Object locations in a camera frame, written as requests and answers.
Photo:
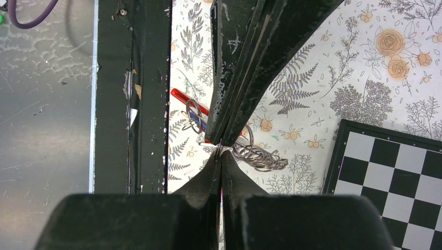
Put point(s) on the floral patterned table mat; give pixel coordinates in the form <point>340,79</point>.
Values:
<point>374,62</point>

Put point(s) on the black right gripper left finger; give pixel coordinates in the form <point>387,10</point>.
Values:
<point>185,219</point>

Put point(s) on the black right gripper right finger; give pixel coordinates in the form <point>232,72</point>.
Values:
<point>254,219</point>

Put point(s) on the black white chessboard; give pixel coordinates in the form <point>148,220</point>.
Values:
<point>398,172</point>

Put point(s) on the key with blue tag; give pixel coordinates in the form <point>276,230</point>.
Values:
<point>197,115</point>

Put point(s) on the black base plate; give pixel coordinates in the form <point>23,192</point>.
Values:
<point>130,103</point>

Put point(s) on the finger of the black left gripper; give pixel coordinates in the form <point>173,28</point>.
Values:
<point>230,22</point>
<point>272,40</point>

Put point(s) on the metal keyring holder red handle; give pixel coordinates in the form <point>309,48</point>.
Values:
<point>244,149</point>

